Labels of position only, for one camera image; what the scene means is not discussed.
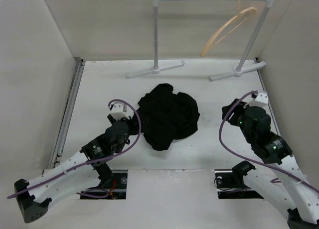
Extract black trousers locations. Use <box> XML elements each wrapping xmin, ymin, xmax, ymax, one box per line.
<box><xmin>137</xmin><ymin>83</ymin><xmax>200</xmax><ymax>151</ymax></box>

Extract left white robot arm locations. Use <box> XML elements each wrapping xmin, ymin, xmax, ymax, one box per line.
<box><xmin>14</xmin><ymin>115</ymin><xmax>132</xmax><ymax>224</ymax></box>

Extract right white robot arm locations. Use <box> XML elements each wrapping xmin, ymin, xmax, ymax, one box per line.
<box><xmin>221</xmin><ymin>93</ymin><xmax>319</xmax><ymax>229</ymax></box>

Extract beige plastic hanger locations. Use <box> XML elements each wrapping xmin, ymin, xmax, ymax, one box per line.
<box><xmin>200</xmin><ymin>0</ymin><xmax>257</xmax><ymax>57</ymax></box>

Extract white metal clothes rack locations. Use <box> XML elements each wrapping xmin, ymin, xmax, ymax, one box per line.
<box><xmin>125</xmin><ymin>0</ymin><xmax>279</xmax><ymax>82</ymax></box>

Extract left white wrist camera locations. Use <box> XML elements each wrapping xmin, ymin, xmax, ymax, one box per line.
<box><xmin>110</xmin><ymin>102</ymin><xmax>129</xmax><ymax>120</ymax></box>

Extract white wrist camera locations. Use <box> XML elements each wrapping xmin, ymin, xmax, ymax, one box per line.
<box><xmin>247</xmin><ymin>92</ymin><xmax>269</xmax><ymax>108</ymax></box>
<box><xmin>110</xmin><ymin>102</ymin><xmax>129</xmax><ymax>120</ymax></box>

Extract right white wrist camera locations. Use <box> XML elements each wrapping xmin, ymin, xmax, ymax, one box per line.
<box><xmin>247</xmin><ymin>92</ymin><xmax>269</xmax><ymax>108</ymax></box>

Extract aluminium side rail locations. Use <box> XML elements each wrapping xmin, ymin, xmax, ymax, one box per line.
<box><xmin>48</xmin><ymin>58</ymin><xmax>85</xmax><ymax>169</ymax></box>

